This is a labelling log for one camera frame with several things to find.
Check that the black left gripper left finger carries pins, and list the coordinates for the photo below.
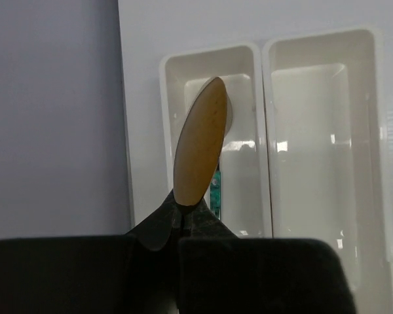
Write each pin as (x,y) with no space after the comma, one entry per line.
(90,274)

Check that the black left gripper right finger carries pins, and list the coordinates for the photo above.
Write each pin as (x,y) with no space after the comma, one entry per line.
(225,274)

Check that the silver spoon teal handle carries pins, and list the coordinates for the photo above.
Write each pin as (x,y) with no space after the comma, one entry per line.
(215,185)

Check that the gold metal spoon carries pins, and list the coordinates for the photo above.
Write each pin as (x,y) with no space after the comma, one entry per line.
(199,145)

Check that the white right container tray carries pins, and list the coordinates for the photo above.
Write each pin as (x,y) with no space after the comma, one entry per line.
(325,134)

